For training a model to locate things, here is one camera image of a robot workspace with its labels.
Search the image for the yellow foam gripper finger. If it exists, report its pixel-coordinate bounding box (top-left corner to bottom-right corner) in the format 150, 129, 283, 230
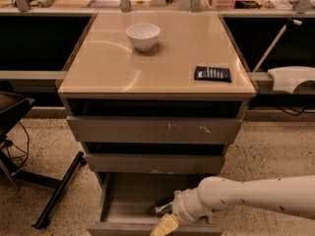
150, 213, 179, 236

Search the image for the silver redbull can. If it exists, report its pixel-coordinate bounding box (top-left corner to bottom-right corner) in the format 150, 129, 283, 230
154, 197, 173, 215

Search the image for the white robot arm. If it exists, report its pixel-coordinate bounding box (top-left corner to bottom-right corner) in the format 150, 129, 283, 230
150, 175, 315, 236

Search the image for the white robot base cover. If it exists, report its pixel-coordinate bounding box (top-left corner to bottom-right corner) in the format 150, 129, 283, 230
268, 66, 315, 93

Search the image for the grey bottom drawer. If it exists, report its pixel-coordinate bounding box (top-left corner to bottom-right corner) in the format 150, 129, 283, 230
87, 172, 223, 236

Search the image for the grey drawer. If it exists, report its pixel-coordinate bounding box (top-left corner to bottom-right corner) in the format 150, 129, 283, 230
87, 172, 223, 236
68, 98, 244, 144
85, 143, 227, 174

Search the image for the grey middle drawer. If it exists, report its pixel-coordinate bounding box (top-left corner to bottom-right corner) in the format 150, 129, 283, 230
85, 143, 227, 174

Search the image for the grey top drawer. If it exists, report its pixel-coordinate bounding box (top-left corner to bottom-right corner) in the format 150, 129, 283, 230
68, 98, 244, 144

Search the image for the grey drawer cabinet with counter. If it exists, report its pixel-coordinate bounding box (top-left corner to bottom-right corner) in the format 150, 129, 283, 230
55, 10, 259, 182

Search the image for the white ceramic bowl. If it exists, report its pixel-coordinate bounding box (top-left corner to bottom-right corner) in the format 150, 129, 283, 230
126, 23, 160, 51

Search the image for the black stand with tray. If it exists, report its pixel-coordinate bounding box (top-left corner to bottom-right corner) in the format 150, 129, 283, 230
0, 90, 87, 229

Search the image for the white stick with black tip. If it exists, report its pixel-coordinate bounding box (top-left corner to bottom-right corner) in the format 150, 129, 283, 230
252, 18, 303, 73

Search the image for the black cable under shelf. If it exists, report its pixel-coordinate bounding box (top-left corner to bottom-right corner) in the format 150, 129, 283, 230
277, 105, 311, 117

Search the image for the black cable on floor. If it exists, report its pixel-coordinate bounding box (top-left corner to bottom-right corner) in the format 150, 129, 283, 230
3, 121, 32, 169

